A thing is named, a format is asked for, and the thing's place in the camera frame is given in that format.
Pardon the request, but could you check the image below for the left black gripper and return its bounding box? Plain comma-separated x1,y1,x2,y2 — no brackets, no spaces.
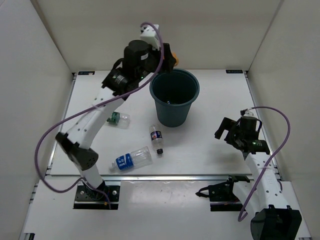
135,43,176,82

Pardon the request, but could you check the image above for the aluminium table edge rail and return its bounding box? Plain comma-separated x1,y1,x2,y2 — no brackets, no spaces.
44,172,281,183

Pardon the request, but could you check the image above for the clear bottle blue label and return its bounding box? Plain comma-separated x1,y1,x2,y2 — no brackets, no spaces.
109,146,153,172

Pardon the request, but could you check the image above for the small clear cola bottle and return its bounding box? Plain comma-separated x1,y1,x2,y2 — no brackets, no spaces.
149,124,164,155

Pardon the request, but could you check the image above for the dark teal plastic bin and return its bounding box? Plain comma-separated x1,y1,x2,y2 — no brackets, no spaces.
149,68,200,128

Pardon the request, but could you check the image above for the orange plastic bottle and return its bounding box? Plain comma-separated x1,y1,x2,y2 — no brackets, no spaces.
172,52,179,67

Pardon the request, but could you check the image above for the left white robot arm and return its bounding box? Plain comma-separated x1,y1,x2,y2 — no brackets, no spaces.
55,40,200,200

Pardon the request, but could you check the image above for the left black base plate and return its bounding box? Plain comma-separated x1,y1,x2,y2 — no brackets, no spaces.
73,183,121,210

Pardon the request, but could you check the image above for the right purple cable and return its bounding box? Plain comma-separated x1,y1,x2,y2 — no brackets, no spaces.
237,106,291,223

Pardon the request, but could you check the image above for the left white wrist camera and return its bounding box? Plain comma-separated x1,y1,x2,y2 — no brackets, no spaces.
140,24,160,50

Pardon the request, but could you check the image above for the clear bottle green label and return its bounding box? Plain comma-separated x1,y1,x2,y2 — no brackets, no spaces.
106,111,131,129

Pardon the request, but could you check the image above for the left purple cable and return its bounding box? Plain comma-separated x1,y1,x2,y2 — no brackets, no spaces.
34,22,167,194

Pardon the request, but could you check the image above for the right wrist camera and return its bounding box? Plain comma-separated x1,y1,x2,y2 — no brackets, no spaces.
240,108,258,129

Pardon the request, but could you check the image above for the purple cable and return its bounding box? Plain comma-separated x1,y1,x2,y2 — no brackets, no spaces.
237,106,291,223
34,22,167,194

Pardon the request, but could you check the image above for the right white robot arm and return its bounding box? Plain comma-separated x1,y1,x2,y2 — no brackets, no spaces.
214,116,302,240

